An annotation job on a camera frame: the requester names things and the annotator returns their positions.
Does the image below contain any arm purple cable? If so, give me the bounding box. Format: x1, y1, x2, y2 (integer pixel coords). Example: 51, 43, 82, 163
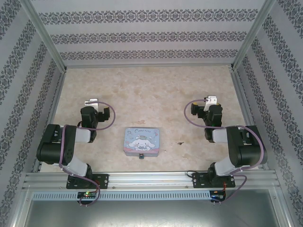
59, 101, 116, 207
184, 99, 265, 204

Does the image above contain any aluminium frame post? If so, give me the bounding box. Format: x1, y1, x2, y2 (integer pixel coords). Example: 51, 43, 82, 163
231, 0, 278, 70
20, 0, 67, 72

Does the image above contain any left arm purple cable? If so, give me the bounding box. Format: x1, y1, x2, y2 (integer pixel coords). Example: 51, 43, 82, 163
59, 101, 116, 207

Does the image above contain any grey slotted cable duct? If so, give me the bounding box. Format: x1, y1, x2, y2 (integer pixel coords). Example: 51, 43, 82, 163
31, 191, 212, 201

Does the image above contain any aluminium table side rail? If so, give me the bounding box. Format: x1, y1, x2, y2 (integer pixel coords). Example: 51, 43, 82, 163
32, 70, 67, 173
230, 70, 265, 170

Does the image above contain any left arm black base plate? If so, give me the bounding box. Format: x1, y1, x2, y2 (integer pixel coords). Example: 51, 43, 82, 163
66, 174, 110, 190

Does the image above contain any grey metal shelf panel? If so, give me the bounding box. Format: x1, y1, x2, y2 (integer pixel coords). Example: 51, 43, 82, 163
22, 200, 286, 227

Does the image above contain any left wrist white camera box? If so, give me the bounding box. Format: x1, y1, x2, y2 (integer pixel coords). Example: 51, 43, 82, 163
84, 98, 99, 111

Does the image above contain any blue cartoon tin box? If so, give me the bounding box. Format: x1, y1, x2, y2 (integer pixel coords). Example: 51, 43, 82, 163
123, 127, 161, 158

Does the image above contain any long aluminium mounting rail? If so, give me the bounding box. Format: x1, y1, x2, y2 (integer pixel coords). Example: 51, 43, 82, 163
22, 172, 283, 190

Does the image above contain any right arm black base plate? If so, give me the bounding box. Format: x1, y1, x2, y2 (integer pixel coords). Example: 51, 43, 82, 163
192, 172, 236, 189

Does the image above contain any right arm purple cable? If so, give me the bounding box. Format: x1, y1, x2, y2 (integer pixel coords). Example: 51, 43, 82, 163
184, 99, 265, 204

